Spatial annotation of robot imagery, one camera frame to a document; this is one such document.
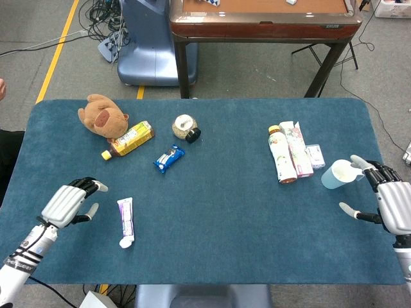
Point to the blue cookie packet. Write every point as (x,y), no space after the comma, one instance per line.
(168,158)

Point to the yellow label tea bottle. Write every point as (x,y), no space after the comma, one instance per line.
(131,138)

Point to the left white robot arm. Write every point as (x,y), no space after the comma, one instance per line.
(19,268)

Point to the black clothed person body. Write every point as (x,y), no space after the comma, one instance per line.
(8,154)

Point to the brown mahjong table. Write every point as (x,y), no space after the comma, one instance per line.
(263,25)

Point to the pink white carton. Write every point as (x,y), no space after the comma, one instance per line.
(300,150)

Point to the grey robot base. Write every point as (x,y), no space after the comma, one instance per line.
(205,296)

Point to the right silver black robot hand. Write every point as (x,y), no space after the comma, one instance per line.
(395,205)

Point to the white label juice bottle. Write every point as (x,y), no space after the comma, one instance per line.
(282,154)

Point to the purple white tube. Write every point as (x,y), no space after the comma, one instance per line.
(126,218)

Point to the brown plush toy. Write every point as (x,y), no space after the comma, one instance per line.
(102,115)

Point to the round glass jar black lid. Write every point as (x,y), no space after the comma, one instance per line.
(183,126)

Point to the grey power strip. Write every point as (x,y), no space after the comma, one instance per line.
(109,48)

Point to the small white purple box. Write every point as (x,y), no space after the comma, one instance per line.
(315,155)

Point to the blue grey machine base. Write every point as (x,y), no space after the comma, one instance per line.
(147,48)

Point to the blue white snake cube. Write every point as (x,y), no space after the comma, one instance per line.
(210,2)

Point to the person hand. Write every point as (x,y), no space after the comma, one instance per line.
(2,90)

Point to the light blue plastic cup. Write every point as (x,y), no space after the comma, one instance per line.
(334,179)

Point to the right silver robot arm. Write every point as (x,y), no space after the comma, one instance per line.
(404,263)

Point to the blue felt table mat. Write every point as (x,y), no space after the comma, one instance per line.
(218,208)

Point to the black stand legs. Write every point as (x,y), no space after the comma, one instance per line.
(316,56)

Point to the white storage box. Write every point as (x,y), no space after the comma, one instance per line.
(393,8)

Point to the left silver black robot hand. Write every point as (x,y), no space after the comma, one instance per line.
(62,202)

